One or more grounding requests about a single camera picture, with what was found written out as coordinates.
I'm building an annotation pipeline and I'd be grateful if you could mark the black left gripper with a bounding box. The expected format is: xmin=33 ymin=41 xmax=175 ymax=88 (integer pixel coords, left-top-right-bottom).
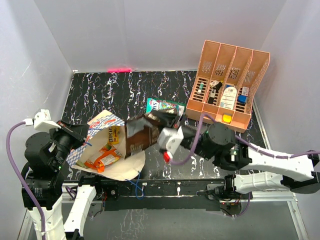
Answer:
xmin=48 ymin=118 xmax=89 ymax=168

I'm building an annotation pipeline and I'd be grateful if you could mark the blue checkered paper bag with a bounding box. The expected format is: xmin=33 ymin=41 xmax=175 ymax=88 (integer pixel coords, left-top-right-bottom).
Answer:
xmin=66 ymin=110 xmax=146 ymax=182

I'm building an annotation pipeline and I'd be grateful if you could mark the teal Fox's candy bag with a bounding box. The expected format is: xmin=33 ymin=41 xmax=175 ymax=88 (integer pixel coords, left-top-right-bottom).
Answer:
xmin=146 ymin=98 xmax=179 ymax=113

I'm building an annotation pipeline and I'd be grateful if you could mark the brown chocolate snack bag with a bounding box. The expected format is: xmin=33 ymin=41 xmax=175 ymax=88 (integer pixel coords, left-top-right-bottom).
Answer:
xmin=123 ymin=109 xmax=183 ymax=160

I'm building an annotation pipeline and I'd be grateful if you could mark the green snack bag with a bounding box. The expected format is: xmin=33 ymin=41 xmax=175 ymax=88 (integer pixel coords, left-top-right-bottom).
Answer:
xmin=165 ymin=100 xmax=187 ymax=116

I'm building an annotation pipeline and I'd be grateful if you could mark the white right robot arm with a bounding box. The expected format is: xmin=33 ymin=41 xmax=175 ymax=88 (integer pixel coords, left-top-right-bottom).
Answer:
xmin=155 ymin=110 xmax=320 ymax=201

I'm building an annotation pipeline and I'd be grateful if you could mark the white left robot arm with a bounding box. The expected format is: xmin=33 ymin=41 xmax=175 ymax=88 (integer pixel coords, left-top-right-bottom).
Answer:
xmin=21 ymin=120 xmax=104 ymax=240

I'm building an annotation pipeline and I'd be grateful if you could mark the yellow M&M's candy packet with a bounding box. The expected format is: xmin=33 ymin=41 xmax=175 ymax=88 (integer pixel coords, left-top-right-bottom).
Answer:
xmin=108 ymin=126 xmax=120 ymax=145

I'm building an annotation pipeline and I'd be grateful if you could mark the orange candy packet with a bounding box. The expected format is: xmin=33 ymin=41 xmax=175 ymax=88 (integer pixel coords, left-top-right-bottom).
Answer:
xmin=76 ymin=143 xmax=123 ymax=173

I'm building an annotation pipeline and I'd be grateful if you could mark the white green tube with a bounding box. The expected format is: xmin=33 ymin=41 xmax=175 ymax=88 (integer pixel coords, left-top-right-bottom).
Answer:
xmin=197 ymin=82 xmax=204 ymax=94

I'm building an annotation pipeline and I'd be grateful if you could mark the black clip tool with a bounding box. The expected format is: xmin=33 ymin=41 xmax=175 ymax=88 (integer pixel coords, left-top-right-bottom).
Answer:
xmin=207 ymin=80 xmax=223 ymax=105

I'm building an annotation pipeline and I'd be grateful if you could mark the yellow sticky note block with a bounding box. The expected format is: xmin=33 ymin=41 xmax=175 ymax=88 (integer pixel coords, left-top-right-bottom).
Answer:
xmin=222 ymin=113 xmax=233 ymax=124

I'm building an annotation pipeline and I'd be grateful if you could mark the white labelled card pack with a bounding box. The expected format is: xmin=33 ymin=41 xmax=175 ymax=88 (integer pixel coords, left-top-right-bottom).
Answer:
xmin=219 ymin=86 xmax=238 ymax=110

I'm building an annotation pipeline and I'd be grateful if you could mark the pink tape strip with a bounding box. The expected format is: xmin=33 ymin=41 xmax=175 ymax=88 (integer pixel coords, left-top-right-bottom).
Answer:
xmin=107 ymin=67 xmax=132 ymax=73

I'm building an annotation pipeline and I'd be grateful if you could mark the pink desk organizer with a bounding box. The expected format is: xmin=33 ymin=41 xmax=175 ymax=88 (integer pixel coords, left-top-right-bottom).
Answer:
xmin=186 ymin=40 xmax=270 ymax=133

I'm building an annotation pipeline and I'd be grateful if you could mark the blue small box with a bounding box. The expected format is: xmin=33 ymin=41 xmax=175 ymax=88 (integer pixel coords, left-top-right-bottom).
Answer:
xmin=237 ymin=95 xmax=248 ymax=104

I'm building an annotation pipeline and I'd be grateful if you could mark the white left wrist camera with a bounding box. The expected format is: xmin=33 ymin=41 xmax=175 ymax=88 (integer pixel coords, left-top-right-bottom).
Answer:
xmin=23 ymin=109 xmax=62 ymax=133

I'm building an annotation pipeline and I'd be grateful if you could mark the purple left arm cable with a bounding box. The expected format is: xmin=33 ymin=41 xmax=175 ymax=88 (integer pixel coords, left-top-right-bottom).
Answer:
xmin=5 ymin=120 xmax=47 ymax=238

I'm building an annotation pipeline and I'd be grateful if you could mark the aluminium base frame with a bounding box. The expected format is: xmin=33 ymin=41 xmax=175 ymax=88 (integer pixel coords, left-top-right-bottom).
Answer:
xmin=17 ymin=69 xmax=310 ymax=240

